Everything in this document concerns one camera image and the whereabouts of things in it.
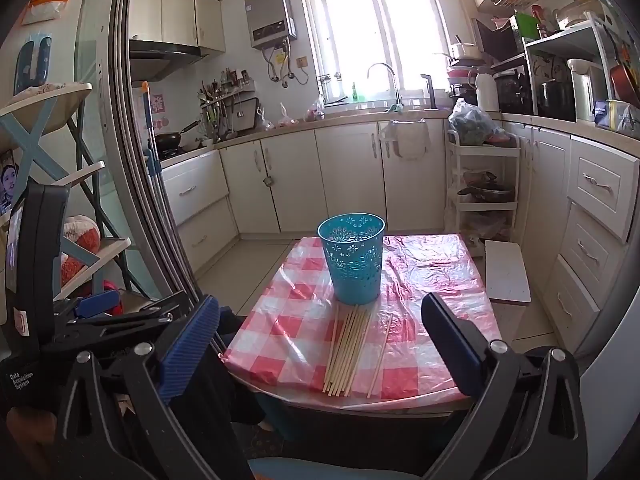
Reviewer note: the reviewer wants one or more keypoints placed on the blue chair seat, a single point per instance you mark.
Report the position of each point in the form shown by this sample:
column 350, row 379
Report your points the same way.
column 325, row 467

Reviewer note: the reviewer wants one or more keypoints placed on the small low table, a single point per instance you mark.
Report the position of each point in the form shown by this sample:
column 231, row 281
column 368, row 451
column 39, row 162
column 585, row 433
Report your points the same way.
column 400, row 406

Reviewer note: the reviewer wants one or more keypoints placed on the white electric water boiler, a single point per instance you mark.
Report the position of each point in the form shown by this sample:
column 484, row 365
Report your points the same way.
column 587, row 90

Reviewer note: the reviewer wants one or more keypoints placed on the red frying pan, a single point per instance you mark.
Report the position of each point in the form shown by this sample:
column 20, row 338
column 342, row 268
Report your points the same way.
column 625, row 82

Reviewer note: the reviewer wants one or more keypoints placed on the blue box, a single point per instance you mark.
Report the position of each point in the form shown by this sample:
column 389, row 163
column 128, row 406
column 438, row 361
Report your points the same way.
column 607, row 114

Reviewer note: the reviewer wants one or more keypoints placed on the white stool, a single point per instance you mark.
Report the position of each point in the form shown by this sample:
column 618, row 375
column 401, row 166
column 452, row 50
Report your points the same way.
column 505, row 270

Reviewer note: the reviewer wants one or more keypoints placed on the plastic bag of greens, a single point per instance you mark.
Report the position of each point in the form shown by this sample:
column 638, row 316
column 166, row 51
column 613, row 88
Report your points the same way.
column 470, row 122

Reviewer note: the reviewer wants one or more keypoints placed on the red white checked tablecloth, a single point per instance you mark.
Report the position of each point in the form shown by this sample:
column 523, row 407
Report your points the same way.
column 280, row 320

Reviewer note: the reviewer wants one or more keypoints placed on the green cutting board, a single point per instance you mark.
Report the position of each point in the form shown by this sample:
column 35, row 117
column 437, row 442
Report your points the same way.
column 527, row 25

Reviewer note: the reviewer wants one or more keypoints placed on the bundle of wooden chopsticks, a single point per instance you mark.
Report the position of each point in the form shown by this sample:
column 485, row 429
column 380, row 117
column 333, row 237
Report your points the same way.
column 345, row 355

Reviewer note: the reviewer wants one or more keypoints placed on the small wall poster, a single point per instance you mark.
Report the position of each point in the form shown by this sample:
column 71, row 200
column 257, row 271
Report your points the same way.
column 7, row 185

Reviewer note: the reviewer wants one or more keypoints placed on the white countertop shelf rack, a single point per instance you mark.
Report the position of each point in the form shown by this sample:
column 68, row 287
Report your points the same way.
column 560, row 42

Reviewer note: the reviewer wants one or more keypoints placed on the clear plastic bag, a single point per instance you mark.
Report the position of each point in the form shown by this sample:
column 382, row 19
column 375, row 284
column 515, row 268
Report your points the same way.
column 287, row 116
column 315, row 110
column 264, row 120

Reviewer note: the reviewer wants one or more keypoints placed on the white rolling cart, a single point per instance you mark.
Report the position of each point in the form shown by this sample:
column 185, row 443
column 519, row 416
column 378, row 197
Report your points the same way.
column 487, row 151

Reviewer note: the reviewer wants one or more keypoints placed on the hanging white plastic bag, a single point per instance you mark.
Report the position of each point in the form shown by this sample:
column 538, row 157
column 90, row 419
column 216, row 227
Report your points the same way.
column 410, row 142

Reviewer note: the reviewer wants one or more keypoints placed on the silver curved faucet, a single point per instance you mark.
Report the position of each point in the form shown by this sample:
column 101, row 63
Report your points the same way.
column 395, row 85

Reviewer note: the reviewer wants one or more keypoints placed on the black wok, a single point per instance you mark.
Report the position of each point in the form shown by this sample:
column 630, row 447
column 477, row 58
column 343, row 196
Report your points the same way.
column 167, row 139

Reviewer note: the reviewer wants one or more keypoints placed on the white shoe rack shelf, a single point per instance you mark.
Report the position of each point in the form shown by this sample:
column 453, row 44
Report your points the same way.
column 30, row 145

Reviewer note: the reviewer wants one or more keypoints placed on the pink wall stickers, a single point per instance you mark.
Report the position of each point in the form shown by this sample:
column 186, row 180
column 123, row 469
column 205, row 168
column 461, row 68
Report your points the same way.
column 160, row 112

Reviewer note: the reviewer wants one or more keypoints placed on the white thermos jug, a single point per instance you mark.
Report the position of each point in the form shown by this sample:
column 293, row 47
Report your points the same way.
column 487, row 95

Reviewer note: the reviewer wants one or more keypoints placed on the white pot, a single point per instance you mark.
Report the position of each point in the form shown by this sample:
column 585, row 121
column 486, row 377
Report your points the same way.
column 465, row 51

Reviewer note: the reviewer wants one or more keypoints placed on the hanging metal tray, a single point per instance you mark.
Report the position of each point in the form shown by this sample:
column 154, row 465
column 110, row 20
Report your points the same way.
column 246, row 115

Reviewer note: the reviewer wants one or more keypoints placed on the green bottle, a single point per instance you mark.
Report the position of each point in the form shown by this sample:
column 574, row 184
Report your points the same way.
column 355, row 92

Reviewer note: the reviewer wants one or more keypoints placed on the black countertop oven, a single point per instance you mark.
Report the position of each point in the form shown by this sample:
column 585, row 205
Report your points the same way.
column 515, row 92

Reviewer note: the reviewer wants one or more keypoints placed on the single wooden chopstick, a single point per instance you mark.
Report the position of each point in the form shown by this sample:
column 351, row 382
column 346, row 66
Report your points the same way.
column 380, row 355

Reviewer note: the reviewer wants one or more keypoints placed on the black range hood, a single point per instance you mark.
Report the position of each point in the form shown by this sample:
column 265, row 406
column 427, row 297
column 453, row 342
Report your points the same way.
column 160, row 55

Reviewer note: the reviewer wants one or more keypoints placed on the cream base cabinet unit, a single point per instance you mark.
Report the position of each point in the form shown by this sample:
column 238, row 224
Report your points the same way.
column 595, row 195
column 345, row 175
column 195, row 195

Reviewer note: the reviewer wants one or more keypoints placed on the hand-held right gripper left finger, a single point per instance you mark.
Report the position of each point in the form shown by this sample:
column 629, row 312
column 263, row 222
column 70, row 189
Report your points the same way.
column 192, row 347

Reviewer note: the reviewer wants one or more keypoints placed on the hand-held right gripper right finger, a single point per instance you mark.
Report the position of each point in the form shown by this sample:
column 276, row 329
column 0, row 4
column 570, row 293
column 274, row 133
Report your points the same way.
column 450, row 345

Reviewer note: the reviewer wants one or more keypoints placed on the black faucet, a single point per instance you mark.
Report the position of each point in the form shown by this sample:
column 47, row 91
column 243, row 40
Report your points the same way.
column 429, row 92

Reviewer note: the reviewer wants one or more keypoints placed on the blue perforated plastic basket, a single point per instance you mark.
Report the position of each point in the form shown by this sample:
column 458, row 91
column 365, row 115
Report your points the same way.
column 352, row 265

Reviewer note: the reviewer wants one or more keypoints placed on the dark cooking pot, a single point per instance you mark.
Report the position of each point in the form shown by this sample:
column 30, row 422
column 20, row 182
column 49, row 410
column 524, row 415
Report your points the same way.
column 555, row 100

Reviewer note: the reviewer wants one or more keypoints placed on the black microwave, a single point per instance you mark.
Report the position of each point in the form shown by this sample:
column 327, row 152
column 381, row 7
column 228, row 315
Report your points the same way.
column 500, row 40

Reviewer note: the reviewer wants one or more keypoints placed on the wall utensil rack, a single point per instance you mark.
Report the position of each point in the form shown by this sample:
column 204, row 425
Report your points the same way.
column 220, row 105

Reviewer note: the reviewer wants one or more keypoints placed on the grey wall water heater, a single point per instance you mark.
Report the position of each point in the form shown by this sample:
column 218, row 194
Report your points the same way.
column 267, row 15

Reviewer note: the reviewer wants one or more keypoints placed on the bright kitchen window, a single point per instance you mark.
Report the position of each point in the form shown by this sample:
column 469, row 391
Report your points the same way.
column 380, row 35

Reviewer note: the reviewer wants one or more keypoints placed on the red white plush slipper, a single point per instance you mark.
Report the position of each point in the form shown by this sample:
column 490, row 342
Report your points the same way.
column 80, row 232

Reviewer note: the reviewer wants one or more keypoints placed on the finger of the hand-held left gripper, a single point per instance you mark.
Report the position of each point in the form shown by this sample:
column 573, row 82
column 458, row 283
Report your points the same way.
column 97, row 304
column 120, row 324

